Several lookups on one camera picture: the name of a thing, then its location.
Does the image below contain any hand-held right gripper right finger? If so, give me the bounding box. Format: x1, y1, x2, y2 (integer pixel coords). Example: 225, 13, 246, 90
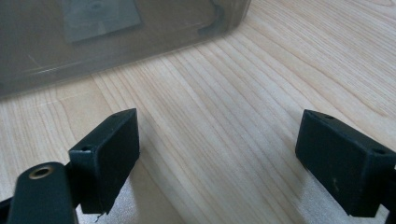
294, 108, 396, 218

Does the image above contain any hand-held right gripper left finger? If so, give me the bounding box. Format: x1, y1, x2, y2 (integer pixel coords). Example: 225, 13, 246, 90
67, 107, 141, 216

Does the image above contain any translucent grey plastic container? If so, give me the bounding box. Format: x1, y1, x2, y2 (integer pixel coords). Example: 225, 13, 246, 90
0, 0, 252, 101

